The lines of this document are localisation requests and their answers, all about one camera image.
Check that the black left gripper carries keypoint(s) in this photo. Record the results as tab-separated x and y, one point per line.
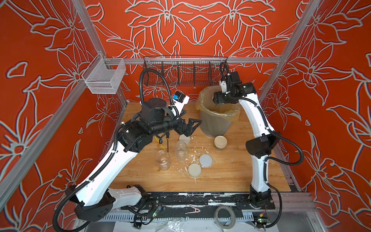
190	129

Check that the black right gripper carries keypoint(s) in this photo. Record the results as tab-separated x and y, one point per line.
221	97

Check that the clear jar with tea leaves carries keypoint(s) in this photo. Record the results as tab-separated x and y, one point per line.
180	150

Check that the beige lidded jar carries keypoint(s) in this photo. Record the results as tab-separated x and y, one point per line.
220	142

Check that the jar with foil seal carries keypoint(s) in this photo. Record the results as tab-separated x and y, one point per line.
163	160

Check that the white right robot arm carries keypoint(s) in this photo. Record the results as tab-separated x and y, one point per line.
234	91

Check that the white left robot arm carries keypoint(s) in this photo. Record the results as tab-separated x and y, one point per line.
93	197

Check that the yellow plastic bin liner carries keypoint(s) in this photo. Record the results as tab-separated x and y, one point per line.
205	104

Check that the silver mesh waste bin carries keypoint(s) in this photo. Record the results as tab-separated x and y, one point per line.
213	125

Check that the red clip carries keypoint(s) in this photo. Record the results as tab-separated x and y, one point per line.
195	210

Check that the clear tape roll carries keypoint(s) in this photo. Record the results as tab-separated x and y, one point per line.
224	218

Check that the crumpled clear plastic film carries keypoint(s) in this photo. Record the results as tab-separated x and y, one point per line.
177	225

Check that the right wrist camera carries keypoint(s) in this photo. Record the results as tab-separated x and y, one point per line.
224	86

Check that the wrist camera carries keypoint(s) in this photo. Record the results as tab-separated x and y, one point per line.
224	86
179	100

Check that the black handled screwdriver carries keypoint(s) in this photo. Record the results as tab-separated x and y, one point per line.
167	137

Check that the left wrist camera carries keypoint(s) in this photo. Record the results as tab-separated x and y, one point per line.
179	100

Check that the black wire wall basket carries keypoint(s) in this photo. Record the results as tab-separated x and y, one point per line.
187	70

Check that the white cable duct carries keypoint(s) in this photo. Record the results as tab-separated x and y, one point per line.
166	216

